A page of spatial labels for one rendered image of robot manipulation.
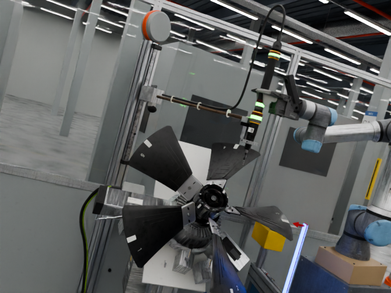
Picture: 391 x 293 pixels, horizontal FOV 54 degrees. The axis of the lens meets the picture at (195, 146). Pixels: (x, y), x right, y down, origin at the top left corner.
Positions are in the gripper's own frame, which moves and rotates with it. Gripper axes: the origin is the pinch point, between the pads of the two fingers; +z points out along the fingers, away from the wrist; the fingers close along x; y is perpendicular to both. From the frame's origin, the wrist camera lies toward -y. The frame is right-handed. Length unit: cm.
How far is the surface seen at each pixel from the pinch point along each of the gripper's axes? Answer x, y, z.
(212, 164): 16.5, 34.2, 3.6
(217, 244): -14, 59, 4
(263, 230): 27, 61, -34
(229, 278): -18, 68, -2
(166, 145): 9.3, 30.3, 26.6
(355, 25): 915, -381, -611
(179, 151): 7.0, 31.3, 21.4
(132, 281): 26, 96, 22
